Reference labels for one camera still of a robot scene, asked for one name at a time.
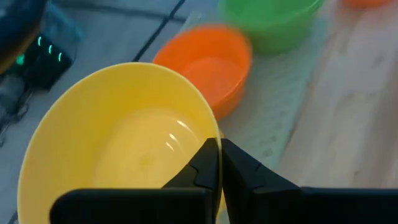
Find black box green lights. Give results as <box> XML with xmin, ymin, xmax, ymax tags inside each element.
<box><xmin>14</xmin><ymin>33</ymin><xmax>74</xmax><ymax>91</ymax></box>

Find yellow plastic bowl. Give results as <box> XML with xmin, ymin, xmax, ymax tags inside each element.
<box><xmin>17</xmin><ymin>62</ymin><xmax>223</xmax><ymax>224</ymax></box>

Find orange plastic bowl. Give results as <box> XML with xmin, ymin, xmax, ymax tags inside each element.
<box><xmin>152</xmin><ymin>24</ymin><xmax>254</xmax><ymax>121</ymax></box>
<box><xmin>341</xmin><ymin>0</ymin><xmax>393</xmax><ymax>9</ymax></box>

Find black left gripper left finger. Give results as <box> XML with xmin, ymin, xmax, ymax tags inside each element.
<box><xmin>49</xmin><ymin>138</ymin><xmax>221</xmax><ymax>224</ymax></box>

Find green plastic bowl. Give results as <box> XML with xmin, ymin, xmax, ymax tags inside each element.
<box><xmin>217</xmin><ymin>0</ymin><xmax>326</xmax><ymax>55</ymax></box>

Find pale green perforated shelf rack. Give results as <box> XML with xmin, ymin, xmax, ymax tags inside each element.
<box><xmin>180</xmin><ymin>12</ymin><xmax>331</xmax><ymax>170</ymax></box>

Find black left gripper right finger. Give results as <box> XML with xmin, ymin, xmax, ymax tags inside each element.
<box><xmin>221</xmin><ymin>138</ymin><xmax>398</xmax><ymax>224</ymax></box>

